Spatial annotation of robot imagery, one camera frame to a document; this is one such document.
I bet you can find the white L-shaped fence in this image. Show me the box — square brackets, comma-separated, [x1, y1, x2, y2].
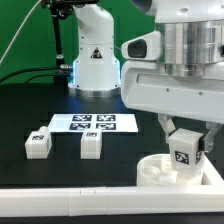
[0, 160, 224, 217]

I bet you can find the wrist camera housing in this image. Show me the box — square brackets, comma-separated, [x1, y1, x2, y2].
[121, 31, 162, 62]

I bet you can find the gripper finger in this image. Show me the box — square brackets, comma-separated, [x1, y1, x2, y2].
[158, 114, 176, 135]
[200, 122, 223, 153]

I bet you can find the white round stool seat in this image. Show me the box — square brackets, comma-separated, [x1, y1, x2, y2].
[136, 154, 203, 187]

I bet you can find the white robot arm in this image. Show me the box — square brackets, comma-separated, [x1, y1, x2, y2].
[69, 0, 224, 152]

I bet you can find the white cable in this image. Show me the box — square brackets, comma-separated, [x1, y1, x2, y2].
[0, 0, 43, 66]

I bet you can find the white marker sheet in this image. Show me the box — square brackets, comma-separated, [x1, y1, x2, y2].
[48, 114, 138, 133]

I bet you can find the black camera stand pole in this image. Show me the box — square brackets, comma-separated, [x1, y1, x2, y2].
[40, 0, 100, 84]

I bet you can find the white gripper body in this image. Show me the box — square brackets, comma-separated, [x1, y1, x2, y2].
[121, 61, 224, 124]

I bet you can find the black cable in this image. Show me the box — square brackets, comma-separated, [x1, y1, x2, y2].
[0, 65, 73, 85]

